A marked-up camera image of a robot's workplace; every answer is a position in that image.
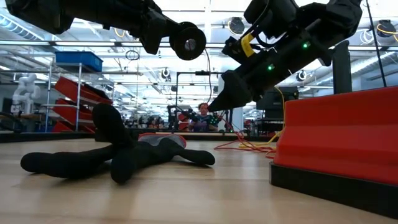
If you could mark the red grey square box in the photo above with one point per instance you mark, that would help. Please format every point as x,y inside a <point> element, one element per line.
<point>339,137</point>

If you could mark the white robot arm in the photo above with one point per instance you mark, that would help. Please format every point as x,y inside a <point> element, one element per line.
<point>26,90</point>

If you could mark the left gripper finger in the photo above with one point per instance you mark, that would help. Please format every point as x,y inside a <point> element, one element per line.
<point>172,29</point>

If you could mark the person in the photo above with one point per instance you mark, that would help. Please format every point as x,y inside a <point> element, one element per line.
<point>203,109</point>

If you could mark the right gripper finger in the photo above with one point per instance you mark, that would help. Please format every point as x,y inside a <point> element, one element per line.
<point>236,91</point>

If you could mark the black background robot arm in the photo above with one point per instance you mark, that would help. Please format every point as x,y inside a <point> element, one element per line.
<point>174,116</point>
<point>230,119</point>

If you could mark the black glove grey red cuff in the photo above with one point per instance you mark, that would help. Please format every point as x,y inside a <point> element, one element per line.
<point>140,157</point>

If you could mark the black camera gantry frame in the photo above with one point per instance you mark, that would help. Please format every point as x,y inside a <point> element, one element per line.
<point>202,73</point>

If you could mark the blue storage bin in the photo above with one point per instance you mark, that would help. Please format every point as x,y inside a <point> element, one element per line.
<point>79,60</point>

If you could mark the red storage bin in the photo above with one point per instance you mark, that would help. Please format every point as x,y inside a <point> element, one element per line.
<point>66,112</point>
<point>66,88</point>
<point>62,127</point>

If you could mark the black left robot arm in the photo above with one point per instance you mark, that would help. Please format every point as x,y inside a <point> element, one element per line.
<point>77,12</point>

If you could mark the metal shelf rack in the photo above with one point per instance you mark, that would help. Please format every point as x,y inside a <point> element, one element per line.
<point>78,102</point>

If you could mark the black equipment box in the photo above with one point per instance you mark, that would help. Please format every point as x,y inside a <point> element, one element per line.
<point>280,99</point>

